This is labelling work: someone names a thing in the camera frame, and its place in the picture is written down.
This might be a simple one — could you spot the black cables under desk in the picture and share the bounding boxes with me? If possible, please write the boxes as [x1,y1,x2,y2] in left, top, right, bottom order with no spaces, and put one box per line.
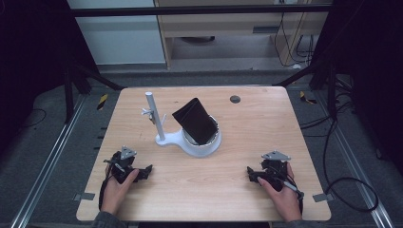
[274,0,316,68]

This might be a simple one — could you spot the right gripper cable with plug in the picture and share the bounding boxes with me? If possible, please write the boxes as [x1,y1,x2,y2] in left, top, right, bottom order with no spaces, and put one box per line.
[278,177,305,215]

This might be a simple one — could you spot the white cabinet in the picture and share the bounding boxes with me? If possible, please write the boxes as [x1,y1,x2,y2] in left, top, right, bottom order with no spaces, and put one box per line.
[67,0,167,66]

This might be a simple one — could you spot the black looped floor cable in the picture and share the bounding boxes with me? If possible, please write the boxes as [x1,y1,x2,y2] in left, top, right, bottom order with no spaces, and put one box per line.
[322,118,380,213]

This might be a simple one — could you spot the light wooden desk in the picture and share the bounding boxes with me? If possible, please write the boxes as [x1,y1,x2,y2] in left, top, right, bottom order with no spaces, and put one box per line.
[154,0,334,69]

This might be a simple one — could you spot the person's left hand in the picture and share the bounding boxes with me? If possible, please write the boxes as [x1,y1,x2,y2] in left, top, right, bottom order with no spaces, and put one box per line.
[100,169,140,215]

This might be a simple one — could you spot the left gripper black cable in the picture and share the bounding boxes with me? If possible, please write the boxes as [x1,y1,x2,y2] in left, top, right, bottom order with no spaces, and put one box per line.
[98,164,115,212]

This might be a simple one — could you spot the aluminium floor rail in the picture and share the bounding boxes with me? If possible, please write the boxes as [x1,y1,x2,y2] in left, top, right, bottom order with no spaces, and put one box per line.
[317,91,395,228]
[9,94,87,228]

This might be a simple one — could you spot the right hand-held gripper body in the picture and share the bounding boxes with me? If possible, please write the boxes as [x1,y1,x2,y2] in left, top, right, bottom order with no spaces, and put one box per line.
[260,150,292,192]

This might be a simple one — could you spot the black curtain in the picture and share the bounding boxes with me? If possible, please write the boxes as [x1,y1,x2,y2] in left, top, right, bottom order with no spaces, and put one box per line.
[0,0,101,160]
[312,0,403,175]

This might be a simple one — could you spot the yellow black striped tape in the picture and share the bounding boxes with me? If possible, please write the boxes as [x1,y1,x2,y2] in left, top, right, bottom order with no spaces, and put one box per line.
[299,90,317,105]
[96,93,109,111]

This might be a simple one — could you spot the black metal stand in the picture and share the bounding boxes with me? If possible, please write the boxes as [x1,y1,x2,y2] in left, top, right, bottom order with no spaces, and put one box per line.
[273,61,338,120]
[63,61,125,124]

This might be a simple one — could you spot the white stand with hooks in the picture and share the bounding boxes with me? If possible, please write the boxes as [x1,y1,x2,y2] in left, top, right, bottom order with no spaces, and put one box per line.
[141,91,222,159]

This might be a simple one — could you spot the black horizontal frame bar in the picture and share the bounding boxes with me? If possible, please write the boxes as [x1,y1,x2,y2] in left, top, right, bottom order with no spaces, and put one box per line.
[69,4,333,18]

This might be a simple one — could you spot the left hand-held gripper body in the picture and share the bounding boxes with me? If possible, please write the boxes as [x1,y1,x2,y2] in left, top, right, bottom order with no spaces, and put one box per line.
[108,145,138,184]

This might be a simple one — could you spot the grey tape piece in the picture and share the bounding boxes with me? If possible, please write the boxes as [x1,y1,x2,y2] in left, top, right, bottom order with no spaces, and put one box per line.
[312,193,335,203]
[73,192,96,201]

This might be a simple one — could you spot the black wallet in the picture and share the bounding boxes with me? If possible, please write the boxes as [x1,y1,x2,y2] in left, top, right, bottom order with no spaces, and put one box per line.
[171,97,220,145]

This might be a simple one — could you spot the person's right hand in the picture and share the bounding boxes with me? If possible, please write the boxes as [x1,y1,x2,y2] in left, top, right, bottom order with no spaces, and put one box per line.
[257,162,302,222]

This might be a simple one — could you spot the thin black floor cable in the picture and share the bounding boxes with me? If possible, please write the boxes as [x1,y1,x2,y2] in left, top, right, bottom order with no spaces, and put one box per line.
[22,108,48,129]

